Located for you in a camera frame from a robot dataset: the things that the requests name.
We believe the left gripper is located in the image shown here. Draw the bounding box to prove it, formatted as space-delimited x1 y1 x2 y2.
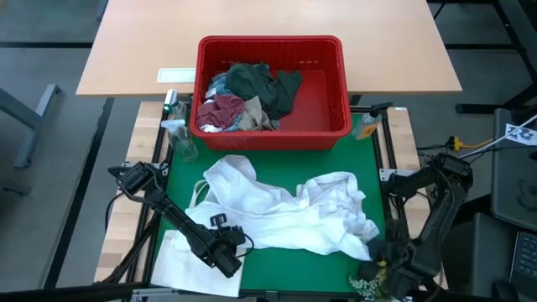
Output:
201 212 249 279

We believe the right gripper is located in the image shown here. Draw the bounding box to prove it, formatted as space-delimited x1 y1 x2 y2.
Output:
357 238 425 299

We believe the white linen shirt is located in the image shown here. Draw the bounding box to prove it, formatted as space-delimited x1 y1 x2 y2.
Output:
184 154 381 262

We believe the red plastic laundry bin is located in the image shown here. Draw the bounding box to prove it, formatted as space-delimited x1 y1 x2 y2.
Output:
189 34 352 151

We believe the white canvas tote bag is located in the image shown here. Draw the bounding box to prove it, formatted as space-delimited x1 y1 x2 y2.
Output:
150 180 247 298

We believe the green table mat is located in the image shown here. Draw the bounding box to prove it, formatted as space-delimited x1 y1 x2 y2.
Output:
149 112 398 294

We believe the clear spray bottle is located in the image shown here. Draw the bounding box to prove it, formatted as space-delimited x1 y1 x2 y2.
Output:
160 119 200 163

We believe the maroon garment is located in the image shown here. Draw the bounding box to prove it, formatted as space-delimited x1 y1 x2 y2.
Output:
196 94 246 131

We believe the black computer mouse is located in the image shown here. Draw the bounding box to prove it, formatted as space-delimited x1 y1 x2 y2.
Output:
493 279 520 302

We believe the dark green garment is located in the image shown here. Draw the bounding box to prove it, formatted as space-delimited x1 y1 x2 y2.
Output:
225 61 304 121

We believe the dark keyboard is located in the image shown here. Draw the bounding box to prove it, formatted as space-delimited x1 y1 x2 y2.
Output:
508 230 537 290

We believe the grey cabinet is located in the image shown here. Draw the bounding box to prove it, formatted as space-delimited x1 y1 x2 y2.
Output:
490 107 537 232

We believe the white paper fiducial tag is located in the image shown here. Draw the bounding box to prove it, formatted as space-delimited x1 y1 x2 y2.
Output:
504 122 537 147

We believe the light wooden desk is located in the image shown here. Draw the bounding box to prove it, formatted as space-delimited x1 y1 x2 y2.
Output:
75 0 462 98

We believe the grey metal table leg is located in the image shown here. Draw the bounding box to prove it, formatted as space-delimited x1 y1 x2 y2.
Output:
0 83 60 169

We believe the silver camera mount bar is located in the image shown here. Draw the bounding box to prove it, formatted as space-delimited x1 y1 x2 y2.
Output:
129 287 414 302

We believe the black aluminium table frame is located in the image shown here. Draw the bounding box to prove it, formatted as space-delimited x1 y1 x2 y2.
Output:
94 98 448 302

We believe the yellow power plug cable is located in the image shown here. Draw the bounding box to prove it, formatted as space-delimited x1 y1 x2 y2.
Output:
446 136 496 152

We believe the white cable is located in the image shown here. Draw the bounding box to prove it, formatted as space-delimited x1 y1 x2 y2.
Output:
459 113 537 160

